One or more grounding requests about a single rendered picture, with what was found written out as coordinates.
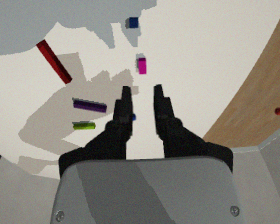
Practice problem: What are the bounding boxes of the dark red rod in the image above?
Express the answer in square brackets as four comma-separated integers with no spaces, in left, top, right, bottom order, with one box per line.
[36,39,72,84]

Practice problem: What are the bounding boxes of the purple rod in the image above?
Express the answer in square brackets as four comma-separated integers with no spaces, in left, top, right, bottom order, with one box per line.
[73,100,107,113]

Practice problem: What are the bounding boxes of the magenta block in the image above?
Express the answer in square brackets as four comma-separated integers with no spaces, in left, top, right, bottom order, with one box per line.
[138,58,146,74]

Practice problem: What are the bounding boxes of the lime green rod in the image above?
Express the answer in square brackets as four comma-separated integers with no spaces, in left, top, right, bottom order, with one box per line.
[73,123,96,130]

